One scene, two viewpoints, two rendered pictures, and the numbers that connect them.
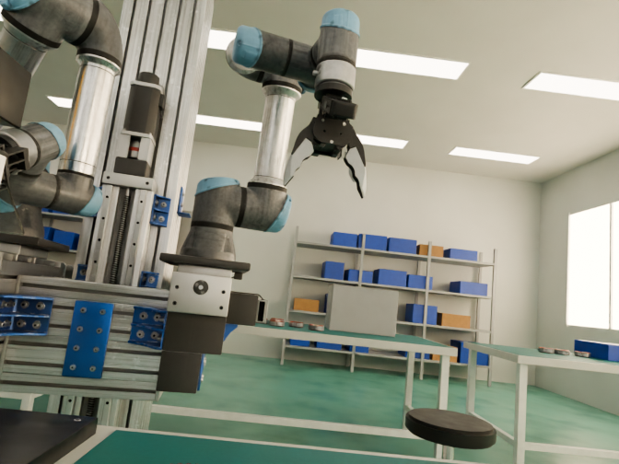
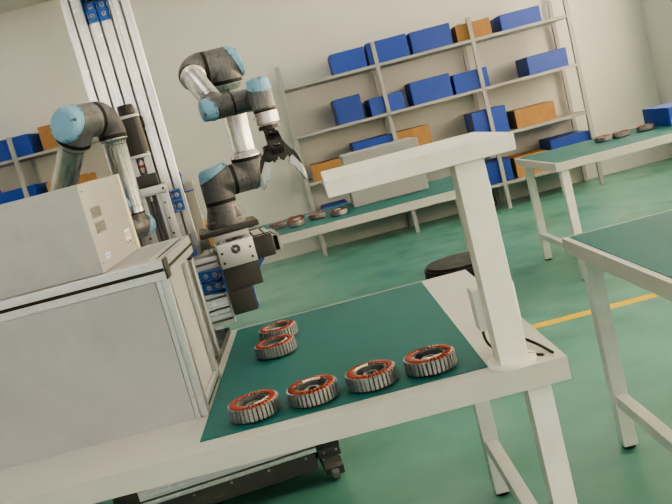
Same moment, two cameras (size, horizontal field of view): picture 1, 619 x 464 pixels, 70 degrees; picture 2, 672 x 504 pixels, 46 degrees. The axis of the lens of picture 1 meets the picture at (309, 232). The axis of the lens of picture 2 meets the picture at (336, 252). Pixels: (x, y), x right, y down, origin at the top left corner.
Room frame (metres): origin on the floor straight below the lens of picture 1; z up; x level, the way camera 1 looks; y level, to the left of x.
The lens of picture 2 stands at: (-1.83, -0.21, 1.30)
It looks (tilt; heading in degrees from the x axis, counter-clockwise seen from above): 9 degrees down; 2
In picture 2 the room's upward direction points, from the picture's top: 15 degrees counter-clockwise
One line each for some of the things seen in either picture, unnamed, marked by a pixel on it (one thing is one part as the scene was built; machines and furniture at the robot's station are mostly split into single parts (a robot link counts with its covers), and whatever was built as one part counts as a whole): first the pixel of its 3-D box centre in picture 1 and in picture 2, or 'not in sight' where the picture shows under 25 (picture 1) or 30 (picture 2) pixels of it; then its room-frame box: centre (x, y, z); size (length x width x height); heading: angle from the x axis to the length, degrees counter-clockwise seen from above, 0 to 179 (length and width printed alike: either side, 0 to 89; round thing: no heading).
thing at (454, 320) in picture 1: (450, 319); (530, 115); (6.79, -2.29, 0.87); 0.42 x 0.40 x 0.19; 91
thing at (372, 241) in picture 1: (370, 243); (386, 51); (6.74, -0.95, 1.89); 0.42 x 0.42 x 0.23; 0
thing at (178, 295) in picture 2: not in sight; (191, 334); (0.03, 0.24, 0.91); 0.28 x 0.03 x 0.32; 2
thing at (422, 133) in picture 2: not in sight; (411, 141); (6.75, -1.00, 0.92); 0.40 x 0.36 x 0.28; 2
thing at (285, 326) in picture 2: not in sight; (278, 331); (0.43, 0.09, 0.77); 0.11 x 0.11 x 0.04
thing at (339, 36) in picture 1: (337, 43); (260, 94); (0.79, -0.01, 1.45); 0.09 x 0.08 x 0.11; 19
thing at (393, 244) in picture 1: (399, 247); (427, 40); (6.75, -1.40, 1.89); 0.42 x 0.42 x 0.22; 2
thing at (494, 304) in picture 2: not in sight; (431, 257); (-0.13, -0.35, 0.98); 0.37 x 0.35 x 0.46; 92
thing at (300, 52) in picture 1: (312, 65); (249, 100); (0.87, 0.03, 1.45); 0.11 x 0.11 x 0.08; 19
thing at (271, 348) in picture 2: not in sight; (275, 346); (0.26, 0.08, 0.77); 0.11 x 0.11 x 0.04
